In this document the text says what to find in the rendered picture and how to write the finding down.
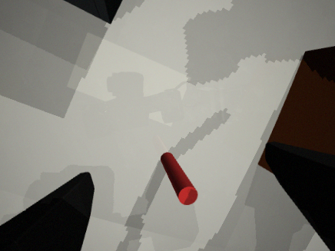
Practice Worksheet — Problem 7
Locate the red peg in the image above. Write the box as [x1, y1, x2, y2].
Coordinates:
[161, 153, 197, 205]

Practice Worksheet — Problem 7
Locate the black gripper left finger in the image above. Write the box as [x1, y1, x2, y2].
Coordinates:
[0, 172, 95, 251]

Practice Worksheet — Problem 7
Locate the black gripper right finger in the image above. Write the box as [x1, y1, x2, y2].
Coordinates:
[265, 141, 335, 251]

